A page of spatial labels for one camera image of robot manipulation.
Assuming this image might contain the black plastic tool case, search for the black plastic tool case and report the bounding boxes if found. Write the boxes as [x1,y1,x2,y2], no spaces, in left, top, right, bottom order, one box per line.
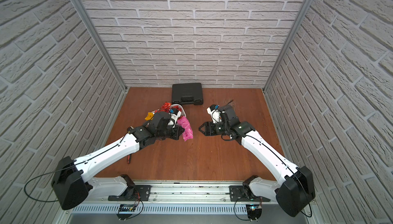
[172,83,204,105]

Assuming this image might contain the aluminium front rail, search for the aluminium front rail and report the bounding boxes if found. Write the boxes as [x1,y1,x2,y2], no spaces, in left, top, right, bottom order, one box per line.
[62,179,317,206]

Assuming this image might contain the orange tea bag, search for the orange tea bag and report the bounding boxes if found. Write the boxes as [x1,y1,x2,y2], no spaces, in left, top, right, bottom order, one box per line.
[145,112,154,121]

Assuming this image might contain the controller board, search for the controller board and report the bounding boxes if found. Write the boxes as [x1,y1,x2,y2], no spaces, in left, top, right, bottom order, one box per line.
[117,204,139,221]
[246,205,262,221]

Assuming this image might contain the red tea bags in box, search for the red tea bags in box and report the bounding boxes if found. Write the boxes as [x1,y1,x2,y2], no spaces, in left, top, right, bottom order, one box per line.
[155,102,172,113]

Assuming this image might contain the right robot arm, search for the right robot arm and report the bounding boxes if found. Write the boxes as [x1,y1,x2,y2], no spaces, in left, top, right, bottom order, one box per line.
[199,104,315,217]

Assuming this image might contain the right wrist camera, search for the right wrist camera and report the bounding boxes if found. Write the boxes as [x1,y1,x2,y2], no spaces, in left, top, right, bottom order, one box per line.
[207,104,222,123]

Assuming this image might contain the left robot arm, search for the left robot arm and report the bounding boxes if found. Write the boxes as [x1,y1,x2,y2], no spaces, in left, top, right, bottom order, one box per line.
[51,108,184,210]

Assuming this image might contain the white storage box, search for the white storage box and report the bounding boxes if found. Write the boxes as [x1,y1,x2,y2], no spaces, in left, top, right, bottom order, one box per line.
[169,104,187,117]

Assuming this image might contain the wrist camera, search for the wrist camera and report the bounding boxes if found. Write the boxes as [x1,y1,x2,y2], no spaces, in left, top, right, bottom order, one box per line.
[168,107,182,127]
[207,104,222,123]

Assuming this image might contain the pink tea bag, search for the pink tea bag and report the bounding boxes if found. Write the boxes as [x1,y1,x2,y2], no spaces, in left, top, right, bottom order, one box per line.
[177,116,193,141]

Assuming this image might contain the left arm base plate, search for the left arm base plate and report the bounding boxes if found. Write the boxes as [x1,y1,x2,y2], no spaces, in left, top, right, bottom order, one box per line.
[108,185,151,201]

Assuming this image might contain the right controller board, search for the right controller board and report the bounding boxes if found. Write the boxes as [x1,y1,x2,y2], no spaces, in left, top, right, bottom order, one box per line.
[246,205,262,221]

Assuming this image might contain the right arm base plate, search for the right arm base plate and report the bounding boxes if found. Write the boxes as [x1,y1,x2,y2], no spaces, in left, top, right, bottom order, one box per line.
[229,185,271,202]

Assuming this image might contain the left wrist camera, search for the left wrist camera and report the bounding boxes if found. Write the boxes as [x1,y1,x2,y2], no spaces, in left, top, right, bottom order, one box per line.
[168,107,182,127]

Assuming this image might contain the left controller board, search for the left controller board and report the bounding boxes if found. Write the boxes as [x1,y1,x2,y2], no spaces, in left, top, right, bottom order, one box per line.
[117,204,139,221]

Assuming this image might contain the red handled ratchet wrench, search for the red handled ratchet wrench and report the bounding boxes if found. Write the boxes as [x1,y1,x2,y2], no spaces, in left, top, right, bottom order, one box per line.
[126,154,132,164]

